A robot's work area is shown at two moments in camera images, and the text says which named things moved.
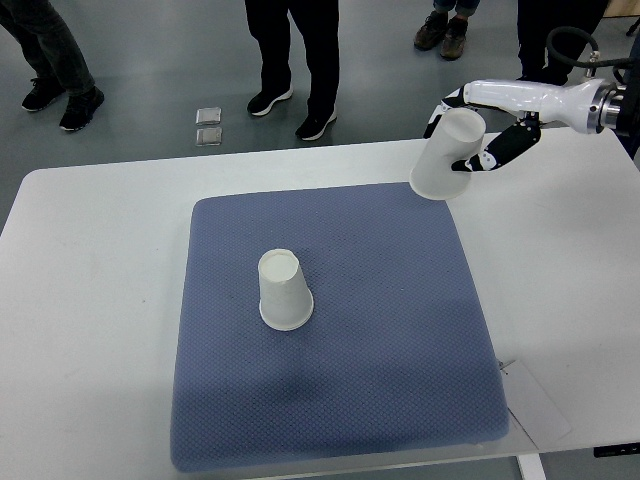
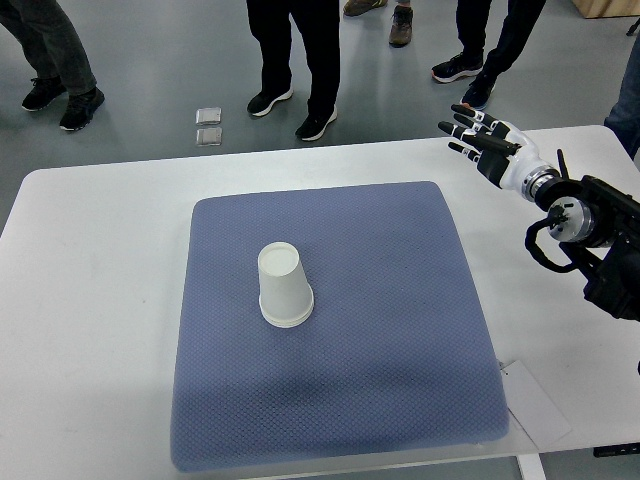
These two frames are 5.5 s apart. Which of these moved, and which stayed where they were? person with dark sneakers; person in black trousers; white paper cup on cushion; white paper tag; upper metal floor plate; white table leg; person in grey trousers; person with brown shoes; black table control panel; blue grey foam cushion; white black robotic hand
Moved: person with brown shoes; person with dark sneakers; white black robotic hand
Stayed: person in black trousers; white paper tag; white table leg; person in grey trousers; black table control panel; blue grey foam cushion; white paper cup on cushion; upper metal floor plate
